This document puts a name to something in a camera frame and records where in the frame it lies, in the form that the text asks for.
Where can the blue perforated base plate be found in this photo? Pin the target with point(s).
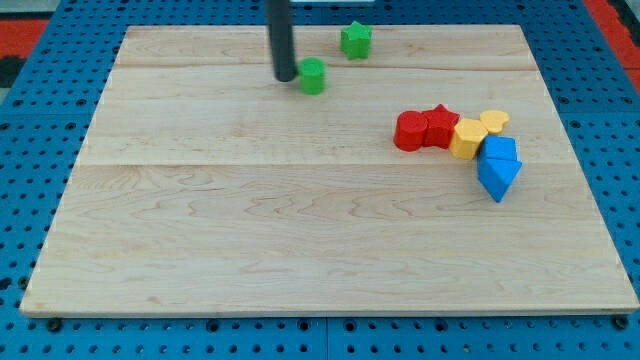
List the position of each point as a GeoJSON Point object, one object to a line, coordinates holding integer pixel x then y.
{"type": "Point", "coordinates": [62, 52]}

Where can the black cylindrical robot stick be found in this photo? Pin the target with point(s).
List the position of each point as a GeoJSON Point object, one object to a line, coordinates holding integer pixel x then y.
{"type": "Point", "coordinates": [278, 20]}

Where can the blue triangle block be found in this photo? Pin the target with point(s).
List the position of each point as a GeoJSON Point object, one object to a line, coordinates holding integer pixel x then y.
{"type": "Point", "coordinates": [497, 176]}

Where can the yellow heart block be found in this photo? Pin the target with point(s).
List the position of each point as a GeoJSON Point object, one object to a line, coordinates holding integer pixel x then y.
{"type": "Point", "coordinates": [494, 121]}

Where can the yellow hexagon block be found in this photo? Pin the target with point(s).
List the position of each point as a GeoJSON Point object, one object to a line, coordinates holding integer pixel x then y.
{"type": "Point", "coordinates": [467, 138]}

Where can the light wooden board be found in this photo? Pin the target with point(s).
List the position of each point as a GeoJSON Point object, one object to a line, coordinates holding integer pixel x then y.
{"type": "Point", "coordinates": [204, 188]}

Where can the green star block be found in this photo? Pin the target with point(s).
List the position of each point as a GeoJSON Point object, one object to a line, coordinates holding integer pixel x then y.
{"type": "Point", "coordinates": [355, 40]}

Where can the green cylinder block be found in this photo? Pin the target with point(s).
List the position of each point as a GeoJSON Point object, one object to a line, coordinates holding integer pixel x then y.
{"type": "Point", "coordinates": [311, 71]}

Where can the blue cube block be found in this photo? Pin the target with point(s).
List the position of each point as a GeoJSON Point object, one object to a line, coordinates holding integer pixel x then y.
{"type": "Point", "coordinates": [498, 147]}

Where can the red star block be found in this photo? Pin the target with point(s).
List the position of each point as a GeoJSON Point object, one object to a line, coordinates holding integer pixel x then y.
{"type": "Point", "coordinates": [440, 126]}

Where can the red cylinder block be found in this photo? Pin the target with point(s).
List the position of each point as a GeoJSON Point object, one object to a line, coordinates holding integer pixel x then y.
{"type": "Point", "coordinates": [410, 130]}

